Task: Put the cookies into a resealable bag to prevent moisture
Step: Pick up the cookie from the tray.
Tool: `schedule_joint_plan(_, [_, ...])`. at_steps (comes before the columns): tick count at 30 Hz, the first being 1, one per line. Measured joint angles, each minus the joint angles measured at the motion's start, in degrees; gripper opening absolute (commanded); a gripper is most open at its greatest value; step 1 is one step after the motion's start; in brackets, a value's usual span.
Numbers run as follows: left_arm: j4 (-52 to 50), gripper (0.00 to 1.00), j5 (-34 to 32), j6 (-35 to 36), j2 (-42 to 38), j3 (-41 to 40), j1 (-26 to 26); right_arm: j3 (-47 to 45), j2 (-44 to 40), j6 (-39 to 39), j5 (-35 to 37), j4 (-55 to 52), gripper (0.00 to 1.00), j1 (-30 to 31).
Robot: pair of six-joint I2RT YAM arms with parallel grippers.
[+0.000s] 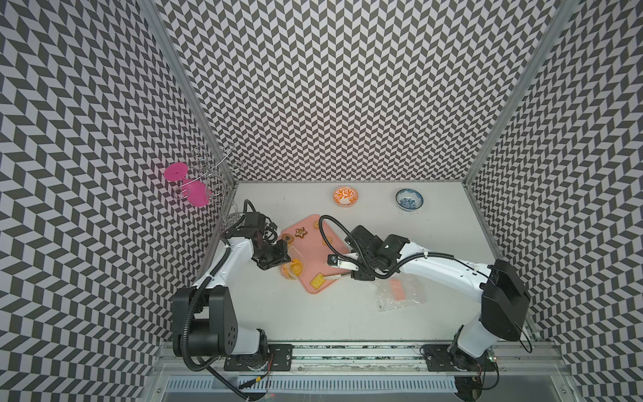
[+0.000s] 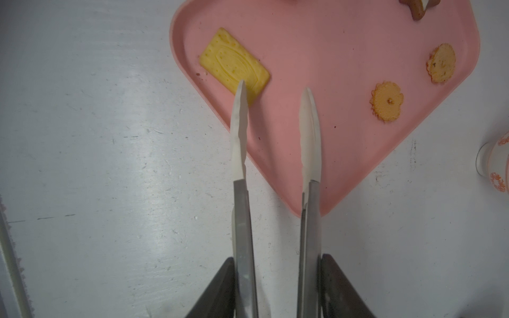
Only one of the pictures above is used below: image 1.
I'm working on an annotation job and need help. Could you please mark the pink plastic tray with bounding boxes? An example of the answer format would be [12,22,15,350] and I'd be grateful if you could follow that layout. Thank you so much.
[280,214,347,294]

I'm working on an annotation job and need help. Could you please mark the pink stemmed glass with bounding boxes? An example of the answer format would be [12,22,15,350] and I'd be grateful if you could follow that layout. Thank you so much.
[162,162,210,208]

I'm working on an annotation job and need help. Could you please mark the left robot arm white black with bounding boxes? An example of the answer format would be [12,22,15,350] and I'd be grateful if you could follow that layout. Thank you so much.
[171,199,291,372]

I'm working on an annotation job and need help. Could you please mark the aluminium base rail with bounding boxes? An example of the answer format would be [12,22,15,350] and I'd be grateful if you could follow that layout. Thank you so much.
[139,341,583,401]

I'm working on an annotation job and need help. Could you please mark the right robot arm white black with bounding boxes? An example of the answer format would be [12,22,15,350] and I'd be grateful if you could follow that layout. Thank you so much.
[318,214,531,371]

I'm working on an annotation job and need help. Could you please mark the yellow cookies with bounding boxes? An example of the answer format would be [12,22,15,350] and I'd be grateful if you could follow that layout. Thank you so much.
[281,260,303,280]

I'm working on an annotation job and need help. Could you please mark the clear bag with pink contents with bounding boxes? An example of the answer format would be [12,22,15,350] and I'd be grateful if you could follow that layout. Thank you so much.
[376,274,427,312]

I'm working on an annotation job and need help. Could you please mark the yellow rectangular biscuit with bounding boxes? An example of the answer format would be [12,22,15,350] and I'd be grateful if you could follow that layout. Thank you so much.
[310,273,327,290]

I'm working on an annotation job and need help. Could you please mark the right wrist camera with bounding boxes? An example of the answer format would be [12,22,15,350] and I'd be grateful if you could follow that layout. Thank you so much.
[327,255,358,271]

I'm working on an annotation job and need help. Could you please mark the orange patterned bowl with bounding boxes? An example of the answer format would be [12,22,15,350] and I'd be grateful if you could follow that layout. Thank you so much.
[333,186,359,208]

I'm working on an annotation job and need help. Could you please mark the star iced cookie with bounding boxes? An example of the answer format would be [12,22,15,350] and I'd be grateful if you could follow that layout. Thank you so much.
[295,227,308,239]

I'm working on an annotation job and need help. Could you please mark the blue patterned bowl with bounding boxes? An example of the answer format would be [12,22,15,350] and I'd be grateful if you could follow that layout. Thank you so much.
[395,189,425,212]

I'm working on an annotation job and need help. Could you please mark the heart chocolate cookie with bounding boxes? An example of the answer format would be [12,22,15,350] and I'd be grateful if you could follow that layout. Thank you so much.
[281,233,295,245]

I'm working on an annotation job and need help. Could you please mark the clear resealable bag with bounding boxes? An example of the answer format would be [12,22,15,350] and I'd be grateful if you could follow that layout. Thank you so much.
[281,245,304,281]

